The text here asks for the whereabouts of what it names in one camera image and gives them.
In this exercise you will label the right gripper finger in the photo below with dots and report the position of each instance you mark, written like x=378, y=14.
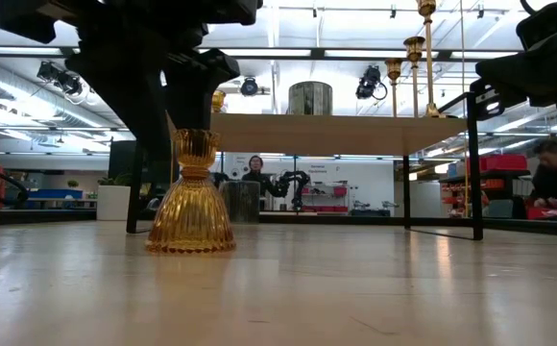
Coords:
x=533, y=74

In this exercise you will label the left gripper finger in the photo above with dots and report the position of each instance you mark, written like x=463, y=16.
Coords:
x=197, y=81
x=129, y=91

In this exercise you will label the amber ribbed glass candle holder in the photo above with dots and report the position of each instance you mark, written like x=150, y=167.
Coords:
x=218, y=101
x=192, y=216

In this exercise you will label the metal scented candle tin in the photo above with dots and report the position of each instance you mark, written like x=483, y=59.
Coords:
x=310, y=98
x=244, y=202

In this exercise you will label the tall brass candlestick holder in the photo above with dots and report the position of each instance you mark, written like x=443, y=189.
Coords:
x=413, y=47
x=426, y=7
x=394, y=66

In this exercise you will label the black background robot arm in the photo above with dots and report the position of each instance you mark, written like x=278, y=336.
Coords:
x=297, y=178

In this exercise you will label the black ceiling spotlight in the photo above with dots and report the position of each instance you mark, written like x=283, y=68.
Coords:
x=369, y=81
x=50, y=72
x=249, y=86

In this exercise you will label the black monitor screen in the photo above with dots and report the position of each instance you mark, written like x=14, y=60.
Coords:
x=120, y=161

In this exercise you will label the red storage bin rack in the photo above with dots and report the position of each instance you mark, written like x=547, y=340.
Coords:
x=504, y=162

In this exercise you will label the white plant pot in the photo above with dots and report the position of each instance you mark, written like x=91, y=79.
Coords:
x=113, y=204

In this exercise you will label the wooden shelf with black legs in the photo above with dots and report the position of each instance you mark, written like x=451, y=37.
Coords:
x=331, y=134

